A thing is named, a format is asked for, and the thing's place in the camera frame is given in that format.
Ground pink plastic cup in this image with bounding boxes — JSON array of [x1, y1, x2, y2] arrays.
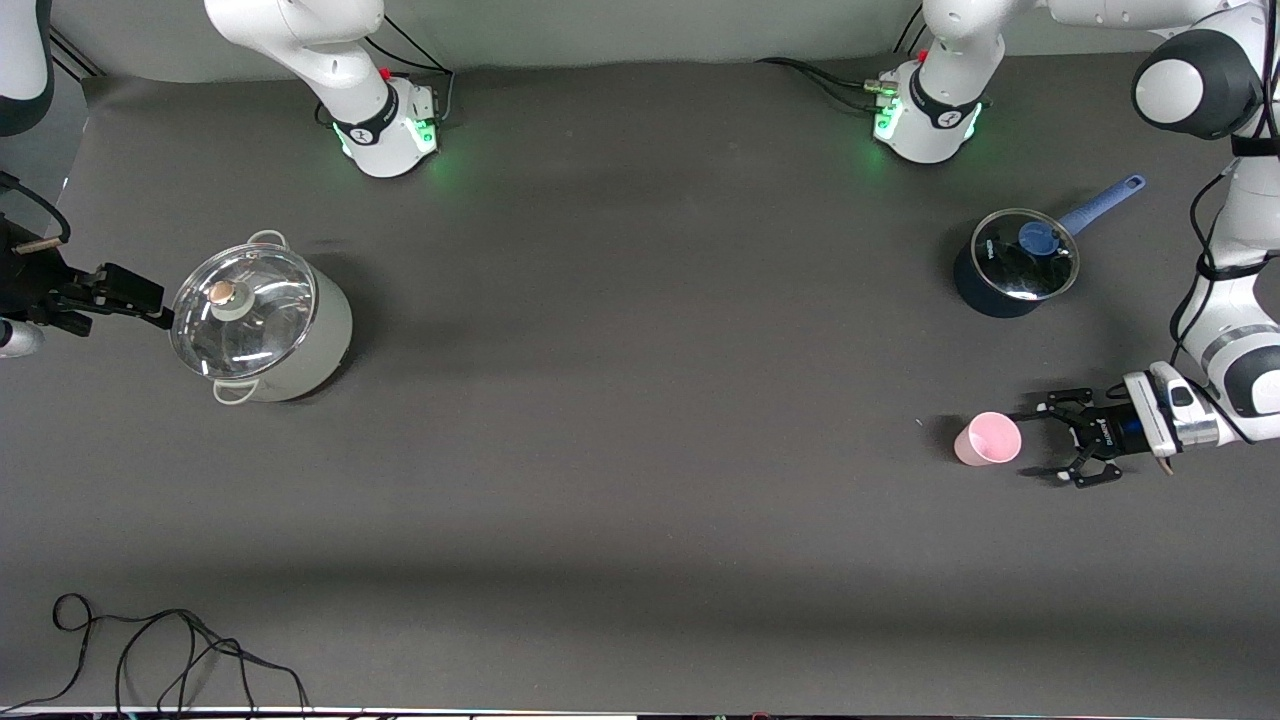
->
[[953, 411, 1023, 468]]

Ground glass lid with gold knob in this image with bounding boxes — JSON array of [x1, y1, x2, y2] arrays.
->
[[168, 243, 319, 381]]

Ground dark blue saucepan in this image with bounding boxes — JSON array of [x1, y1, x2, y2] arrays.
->
[[952, 175, 1147, 319]]

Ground glass lid with blue knob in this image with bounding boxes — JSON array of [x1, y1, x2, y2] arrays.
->
[[971, 208, 1081, 302]]

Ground pale green stockpot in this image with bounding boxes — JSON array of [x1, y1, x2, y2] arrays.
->
[[168, 230, 354, 405]]

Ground dark grey table cover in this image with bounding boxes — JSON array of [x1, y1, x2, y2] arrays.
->
[[0, 35, 1280, 713]]

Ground black cable along right arm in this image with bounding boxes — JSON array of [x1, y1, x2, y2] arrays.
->
[[0, 172, 71, 246]]

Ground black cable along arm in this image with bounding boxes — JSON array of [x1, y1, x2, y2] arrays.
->
[[0, 172, 71, 246], [1168, 0, 1280, 441]]

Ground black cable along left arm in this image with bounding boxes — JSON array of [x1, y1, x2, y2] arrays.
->
[[1168, 0, 1280, 441]]

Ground thin black loose cable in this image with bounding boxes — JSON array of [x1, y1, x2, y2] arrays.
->
[[0, 593, 311, 716]]

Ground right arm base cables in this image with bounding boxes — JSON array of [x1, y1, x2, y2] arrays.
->
[[318, 15, 457, 129]]

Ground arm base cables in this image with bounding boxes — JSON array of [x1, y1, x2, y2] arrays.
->
[[318, 15, 457, 129], [757, 15, 933, 113]]

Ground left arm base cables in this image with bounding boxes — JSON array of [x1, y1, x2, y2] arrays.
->
[[757, 15, 933, 113]]

